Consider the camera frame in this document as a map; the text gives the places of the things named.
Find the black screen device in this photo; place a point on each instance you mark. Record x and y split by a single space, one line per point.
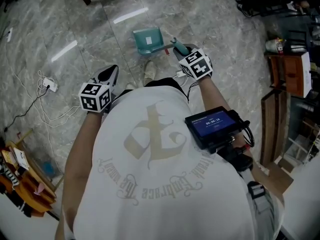
210 126

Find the light wooden low table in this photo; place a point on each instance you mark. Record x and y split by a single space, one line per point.
32 159

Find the brown wooden frame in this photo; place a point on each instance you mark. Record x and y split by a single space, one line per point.
273 126

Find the white power strip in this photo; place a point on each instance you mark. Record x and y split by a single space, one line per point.
10 34
180 73

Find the person's right forearm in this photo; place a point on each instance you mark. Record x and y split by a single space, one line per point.
212 94

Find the small stack of books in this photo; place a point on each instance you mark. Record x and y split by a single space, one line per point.
18 157

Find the long white box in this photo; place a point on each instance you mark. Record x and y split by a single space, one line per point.
306 74

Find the person's left forearm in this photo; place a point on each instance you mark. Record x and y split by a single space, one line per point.
82 139

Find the clear bottle red label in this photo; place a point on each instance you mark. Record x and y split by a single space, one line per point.
273 45

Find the orange wooden cabinet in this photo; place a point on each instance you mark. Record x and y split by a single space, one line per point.
287 74

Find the teal plastic dustpan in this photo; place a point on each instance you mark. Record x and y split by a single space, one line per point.
147 40

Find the white printed t-shirt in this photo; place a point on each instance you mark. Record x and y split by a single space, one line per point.
150 196

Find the brown cardboard sheet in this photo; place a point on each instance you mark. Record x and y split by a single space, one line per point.
280 179

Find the black white patterned cushion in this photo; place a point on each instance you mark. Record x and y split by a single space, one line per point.
7 174

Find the black shorts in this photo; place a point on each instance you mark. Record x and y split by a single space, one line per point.
162 82

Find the small teal object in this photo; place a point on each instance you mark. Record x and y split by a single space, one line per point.
48 167

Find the pink paper object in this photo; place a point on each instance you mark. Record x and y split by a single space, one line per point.
39 189

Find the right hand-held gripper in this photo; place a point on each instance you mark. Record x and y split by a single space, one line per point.
197 65

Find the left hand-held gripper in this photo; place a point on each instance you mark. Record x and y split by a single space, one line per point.
95 97

